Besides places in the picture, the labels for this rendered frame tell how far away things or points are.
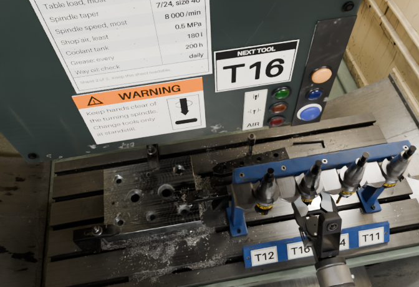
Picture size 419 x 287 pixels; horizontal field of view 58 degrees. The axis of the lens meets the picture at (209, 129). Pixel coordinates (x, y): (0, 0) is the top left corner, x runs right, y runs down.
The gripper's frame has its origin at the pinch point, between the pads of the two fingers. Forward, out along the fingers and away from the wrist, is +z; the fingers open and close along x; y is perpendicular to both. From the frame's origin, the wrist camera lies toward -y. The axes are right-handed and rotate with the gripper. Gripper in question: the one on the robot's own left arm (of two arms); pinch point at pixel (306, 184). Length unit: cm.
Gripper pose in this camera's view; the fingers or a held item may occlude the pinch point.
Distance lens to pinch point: 99.6
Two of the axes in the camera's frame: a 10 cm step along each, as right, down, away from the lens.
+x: 9.9, -1.6, 0.6
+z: -1.7, -8.3, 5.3
